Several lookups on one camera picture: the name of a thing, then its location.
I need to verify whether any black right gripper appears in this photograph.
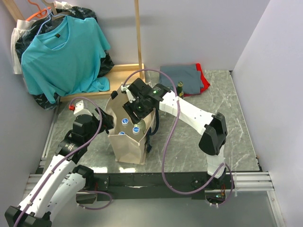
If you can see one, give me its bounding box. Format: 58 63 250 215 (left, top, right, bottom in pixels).
123 96 154 125

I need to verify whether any clear bottle green cap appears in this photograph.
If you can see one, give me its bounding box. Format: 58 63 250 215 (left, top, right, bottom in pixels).
134 119 146 133

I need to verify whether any green glass bottle yellow label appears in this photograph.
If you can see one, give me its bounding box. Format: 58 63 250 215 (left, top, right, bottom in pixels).
177 81 184 98

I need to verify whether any beige canvas tote bag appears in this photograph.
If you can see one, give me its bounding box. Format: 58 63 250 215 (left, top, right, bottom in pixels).
105 88 155 165

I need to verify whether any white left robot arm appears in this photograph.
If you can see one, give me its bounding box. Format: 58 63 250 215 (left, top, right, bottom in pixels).
5 107 113 227

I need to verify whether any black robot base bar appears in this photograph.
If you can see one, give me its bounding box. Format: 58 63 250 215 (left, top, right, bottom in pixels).
88 172 234 200

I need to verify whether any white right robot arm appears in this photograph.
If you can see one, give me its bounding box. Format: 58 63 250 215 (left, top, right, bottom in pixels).
121 78 227 188

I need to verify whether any wooden rack base tray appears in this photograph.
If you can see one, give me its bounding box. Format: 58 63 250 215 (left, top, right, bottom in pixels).
60 63 144 102

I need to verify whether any grey folded garment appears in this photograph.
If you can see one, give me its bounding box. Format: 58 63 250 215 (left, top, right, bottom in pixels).
160 64 204 95

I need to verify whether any red folded garment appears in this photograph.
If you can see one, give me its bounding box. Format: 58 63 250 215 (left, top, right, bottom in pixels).
183 63 210 96

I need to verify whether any turquoise t-shirt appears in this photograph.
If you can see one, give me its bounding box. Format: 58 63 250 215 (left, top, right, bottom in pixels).
21 16 110 103

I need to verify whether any dark patterned shirt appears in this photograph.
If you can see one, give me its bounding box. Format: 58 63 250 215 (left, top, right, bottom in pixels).
15 6 115 111

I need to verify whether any orange clothes hanger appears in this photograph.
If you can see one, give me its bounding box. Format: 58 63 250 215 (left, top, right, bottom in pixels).
26 0 51 21

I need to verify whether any wooden clothes hanger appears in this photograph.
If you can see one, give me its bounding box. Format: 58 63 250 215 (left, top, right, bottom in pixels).
41 0 69 20

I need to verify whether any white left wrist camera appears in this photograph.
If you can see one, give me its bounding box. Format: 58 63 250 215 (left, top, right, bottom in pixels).
69 100 92 117

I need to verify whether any wooden rack post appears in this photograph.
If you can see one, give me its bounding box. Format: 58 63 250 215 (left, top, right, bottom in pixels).
2 0 25 22
134 0 143 70

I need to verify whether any light blue wire hanger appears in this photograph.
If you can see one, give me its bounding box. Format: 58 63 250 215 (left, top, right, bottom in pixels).
35 10 53 39

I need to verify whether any aluminium rail frame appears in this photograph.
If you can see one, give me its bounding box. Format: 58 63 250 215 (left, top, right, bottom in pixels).
13 104 286 227

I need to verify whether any wooden rack left post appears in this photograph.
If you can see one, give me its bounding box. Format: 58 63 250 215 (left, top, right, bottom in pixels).
2 0 25 22

